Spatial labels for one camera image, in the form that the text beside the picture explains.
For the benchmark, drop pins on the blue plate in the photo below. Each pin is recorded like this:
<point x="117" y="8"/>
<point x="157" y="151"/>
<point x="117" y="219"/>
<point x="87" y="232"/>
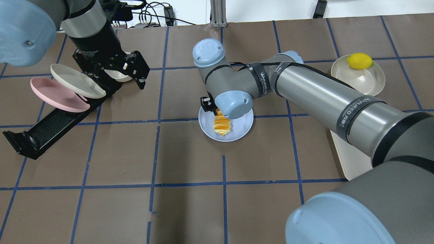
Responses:
<point x="240" y="126"/>

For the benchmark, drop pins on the black plate rack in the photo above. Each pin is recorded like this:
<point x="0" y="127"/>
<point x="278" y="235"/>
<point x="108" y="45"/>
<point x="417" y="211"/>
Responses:
<point x="45" y="133"/>

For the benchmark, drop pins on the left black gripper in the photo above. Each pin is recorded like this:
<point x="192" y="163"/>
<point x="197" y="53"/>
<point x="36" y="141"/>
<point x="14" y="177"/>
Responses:
<point x="95" y="39"/>

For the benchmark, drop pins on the pink plate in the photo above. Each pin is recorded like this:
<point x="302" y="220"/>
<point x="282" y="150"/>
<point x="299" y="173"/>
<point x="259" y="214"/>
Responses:
<point x="58" y="96"/>

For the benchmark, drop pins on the yellow lemon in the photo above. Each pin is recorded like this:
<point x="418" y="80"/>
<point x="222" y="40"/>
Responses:
<point x="359" y="61"/>

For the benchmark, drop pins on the white rectangular tray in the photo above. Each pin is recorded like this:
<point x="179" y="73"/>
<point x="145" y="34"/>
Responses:
<point x="353" y="162"/>

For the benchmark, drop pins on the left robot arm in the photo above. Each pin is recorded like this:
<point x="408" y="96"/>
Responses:
<point x="28" y="30"/>

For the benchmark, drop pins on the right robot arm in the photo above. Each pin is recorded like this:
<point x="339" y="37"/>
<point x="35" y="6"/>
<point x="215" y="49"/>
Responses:
<point x="390" y="204"/>

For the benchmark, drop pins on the aluminium frame post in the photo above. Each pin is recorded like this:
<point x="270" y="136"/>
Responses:
<point x="218" y="13"/>

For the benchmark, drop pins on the cream shallow dish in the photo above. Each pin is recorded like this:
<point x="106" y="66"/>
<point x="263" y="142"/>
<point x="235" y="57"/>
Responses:
<point x="370" y="81"/>

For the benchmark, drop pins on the cream bowl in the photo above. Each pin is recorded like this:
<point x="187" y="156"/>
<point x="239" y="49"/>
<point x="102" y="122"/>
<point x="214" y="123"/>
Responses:
<point x="118" y="76"/>

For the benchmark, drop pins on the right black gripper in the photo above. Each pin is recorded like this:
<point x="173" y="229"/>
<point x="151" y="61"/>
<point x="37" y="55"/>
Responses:
<point x="208" y="104"/>

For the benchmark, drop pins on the cream plate in rack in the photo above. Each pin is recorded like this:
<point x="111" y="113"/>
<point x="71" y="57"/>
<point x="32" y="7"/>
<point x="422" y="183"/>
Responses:
<point x="76" y="81"/>

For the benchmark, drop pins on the striped bread roll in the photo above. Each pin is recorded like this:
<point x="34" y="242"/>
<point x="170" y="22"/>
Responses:
<point x="221" y="124"/>

